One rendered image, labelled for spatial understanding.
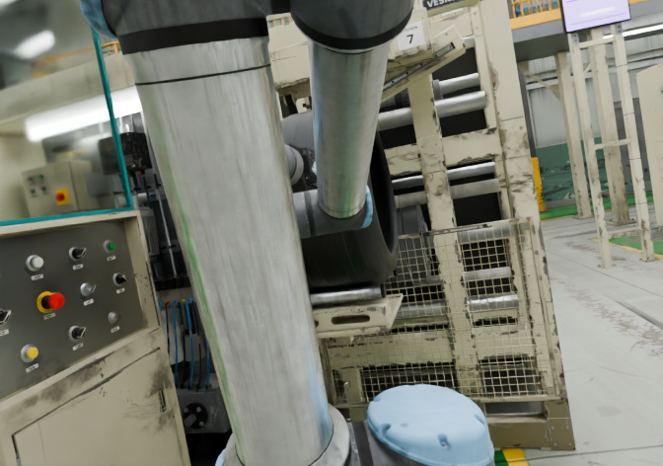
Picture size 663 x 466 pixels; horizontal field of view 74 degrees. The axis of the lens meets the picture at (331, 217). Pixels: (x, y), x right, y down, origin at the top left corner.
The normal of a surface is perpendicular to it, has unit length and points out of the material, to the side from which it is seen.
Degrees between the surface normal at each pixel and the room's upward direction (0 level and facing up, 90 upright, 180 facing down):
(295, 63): 90
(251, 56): 103
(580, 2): 90
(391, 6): 139
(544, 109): 90
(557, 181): 90
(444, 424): 6
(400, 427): 7
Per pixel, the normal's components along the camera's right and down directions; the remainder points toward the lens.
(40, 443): 0.95, -0.15
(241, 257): 0.20, 0.34
